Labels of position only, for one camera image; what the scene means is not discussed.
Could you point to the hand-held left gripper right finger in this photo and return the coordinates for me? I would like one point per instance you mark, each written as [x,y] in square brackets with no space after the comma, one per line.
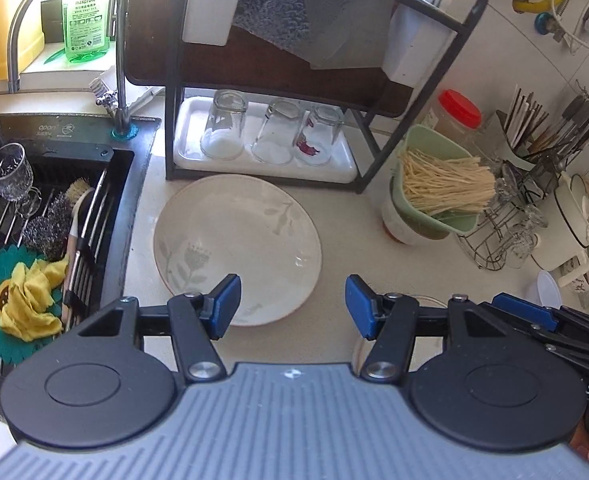
[362,310]

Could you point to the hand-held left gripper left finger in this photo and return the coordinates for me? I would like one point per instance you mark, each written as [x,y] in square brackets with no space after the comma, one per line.
[224,306]

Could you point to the white bowl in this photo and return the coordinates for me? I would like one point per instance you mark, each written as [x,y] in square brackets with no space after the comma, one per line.
[548,287]

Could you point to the leaf print cream plate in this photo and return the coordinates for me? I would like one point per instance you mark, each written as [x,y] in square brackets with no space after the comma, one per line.
[239,245]

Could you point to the floral print mug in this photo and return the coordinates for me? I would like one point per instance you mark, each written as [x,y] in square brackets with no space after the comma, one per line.
[566,272]

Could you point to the white ceramic cup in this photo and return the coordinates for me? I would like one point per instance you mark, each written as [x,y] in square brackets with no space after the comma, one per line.
[404,225]

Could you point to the white electric kettle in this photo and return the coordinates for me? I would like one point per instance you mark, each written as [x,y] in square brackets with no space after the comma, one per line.
[576,210]

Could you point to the steel sink drain rack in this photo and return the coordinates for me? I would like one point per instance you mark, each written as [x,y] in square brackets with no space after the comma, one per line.
[94,240]

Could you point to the bundle of pale sticks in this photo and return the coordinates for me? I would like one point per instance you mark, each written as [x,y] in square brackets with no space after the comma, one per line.
[444,180]

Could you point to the white drip tray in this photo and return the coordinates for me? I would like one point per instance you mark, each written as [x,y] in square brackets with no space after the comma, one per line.
[189,135]

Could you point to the clear drinking glass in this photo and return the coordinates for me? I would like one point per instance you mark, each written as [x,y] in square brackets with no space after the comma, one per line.
[277,132]
[223,130]

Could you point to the chopstick holder with chopsticks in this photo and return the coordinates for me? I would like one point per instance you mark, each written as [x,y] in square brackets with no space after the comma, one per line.
[529,130]

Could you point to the clear glass with red print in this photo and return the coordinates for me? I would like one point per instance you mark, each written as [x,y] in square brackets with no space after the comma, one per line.
[319,137]

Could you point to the green plastic holder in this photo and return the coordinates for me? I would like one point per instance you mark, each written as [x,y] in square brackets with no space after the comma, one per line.
[424,140]

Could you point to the black kitchen sink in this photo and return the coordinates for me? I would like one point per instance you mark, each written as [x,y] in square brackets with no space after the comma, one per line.
[99,160]

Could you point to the steel wool scourer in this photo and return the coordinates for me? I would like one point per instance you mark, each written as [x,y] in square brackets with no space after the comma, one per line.
[49,225]

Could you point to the yellow rag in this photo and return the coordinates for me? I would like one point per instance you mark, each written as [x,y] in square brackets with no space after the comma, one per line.
[29,300]

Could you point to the red lid plastic jar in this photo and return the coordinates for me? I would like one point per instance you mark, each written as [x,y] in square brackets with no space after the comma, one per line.
[457,115]

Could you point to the black metal dish rack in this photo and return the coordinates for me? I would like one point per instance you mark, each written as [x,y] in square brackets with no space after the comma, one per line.
[274,67]

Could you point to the cut crystal stem glass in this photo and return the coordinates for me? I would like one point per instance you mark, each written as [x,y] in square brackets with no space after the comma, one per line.
[9,172]

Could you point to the thin steel water tap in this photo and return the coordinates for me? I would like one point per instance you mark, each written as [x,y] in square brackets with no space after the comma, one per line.
[118,60]

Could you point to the white plastic utensil holder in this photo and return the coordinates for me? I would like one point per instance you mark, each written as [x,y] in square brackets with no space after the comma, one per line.
[414,35]

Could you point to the white cutting board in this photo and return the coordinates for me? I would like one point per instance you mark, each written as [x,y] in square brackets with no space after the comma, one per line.
[209,5]

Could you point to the grey patterned cloth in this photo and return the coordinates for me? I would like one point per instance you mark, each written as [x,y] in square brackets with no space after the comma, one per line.
[294,5]

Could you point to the green liquid bottle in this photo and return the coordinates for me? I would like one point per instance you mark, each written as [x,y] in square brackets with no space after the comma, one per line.
[85,20]

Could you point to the large steel kitchen faucet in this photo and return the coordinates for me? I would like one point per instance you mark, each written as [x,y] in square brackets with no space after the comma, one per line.
[22,25]

